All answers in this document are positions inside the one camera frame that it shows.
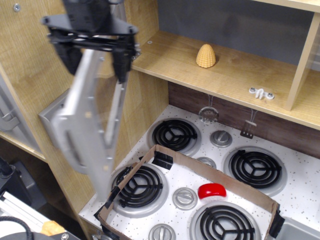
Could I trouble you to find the front left black burner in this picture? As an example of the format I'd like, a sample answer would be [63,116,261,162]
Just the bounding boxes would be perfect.
[116,164,164,209]

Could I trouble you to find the grey stove knob middle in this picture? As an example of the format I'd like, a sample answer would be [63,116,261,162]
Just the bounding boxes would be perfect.
[196,156,217,169]

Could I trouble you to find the black braided cable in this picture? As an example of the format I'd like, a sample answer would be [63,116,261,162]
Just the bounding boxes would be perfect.
[0,216,35,240]

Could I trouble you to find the brown cardboard frame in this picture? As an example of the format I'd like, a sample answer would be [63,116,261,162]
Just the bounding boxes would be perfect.
[95,145,285,240]

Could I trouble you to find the grey toy sink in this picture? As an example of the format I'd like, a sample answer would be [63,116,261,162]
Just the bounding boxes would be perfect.
[272,217,320,240]

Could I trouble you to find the back right black burner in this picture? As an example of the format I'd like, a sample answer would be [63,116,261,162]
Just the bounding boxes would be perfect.
[228,149,283,190]

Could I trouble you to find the hanging round toy strainer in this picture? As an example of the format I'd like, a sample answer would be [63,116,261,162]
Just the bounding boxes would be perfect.
[198,94,220,124]

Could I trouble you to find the black burner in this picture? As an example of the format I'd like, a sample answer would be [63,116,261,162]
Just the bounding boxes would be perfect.
[228,149,283,190]
[189,205,257,240]
[150,118,200,152]
[116,164,164,209]

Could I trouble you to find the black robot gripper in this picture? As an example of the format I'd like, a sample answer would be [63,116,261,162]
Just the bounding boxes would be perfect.
[41,0,139,83]

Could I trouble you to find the grey stove knob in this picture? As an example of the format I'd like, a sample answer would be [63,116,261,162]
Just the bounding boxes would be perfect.
[210,130,233,148]
[196,156,217,169]
[148,223,176,240]
[172,187,198,211]

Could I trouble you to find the back left black burner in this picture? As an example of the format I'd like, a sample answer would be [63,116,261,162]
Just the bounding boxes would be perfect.
[150,118,200,152]

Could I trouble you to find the white plastic door catch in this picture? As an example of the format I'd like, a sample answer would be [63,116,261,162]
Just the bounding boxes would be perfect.
[248,87,275,100]

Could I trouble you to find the hanging grey toy spatula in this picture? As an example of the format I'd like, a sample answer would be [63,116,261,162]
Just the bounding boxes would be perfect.
[240,109,258,139]

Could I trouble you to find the yellow toy corn cob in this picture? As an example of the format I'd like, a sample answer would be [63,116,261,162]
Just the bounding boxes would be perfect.
[196,44,216,69]

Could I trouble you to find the red toy cheese wedge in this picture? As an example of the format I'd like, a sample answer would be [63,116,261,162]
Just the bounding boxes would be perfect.
[197,183,227,200]

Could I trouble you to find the grey stove knob front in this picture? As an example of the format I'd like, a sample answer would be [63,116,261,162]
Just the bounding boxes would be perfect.
[148,223,176,240]

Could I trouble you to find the grey wall phone holder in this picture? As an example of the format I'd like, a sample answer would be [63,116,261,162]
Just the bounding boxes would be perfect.
[38,96,66,153]

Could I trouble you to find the aluminium frame rail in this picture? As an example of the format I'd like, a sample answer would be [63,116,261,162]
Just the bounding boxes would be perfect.
[0,191,50,233]

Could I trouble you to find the grey toy microwave door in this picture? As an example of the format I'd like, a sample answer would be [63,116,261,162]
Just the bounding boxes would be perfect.
[52,48,130,202]

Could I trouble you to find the grey stove knob centre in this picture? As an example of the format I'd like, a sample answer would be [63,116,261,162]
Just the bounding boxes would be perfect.
[172,187,198,211]

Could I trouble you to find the grey fridge door handle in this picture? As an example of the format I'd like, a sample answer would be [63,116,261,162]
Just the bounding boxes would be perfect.
[0,113,20,132]

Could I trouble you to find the grey stove knob back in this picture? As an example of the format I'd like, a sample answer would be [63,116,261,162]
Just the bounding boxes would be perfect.
[210,130,233,148]

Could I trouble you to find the front right black burner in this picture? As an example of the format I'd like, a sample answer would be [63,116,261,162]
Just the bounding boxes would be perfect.
[189,205,257,240]

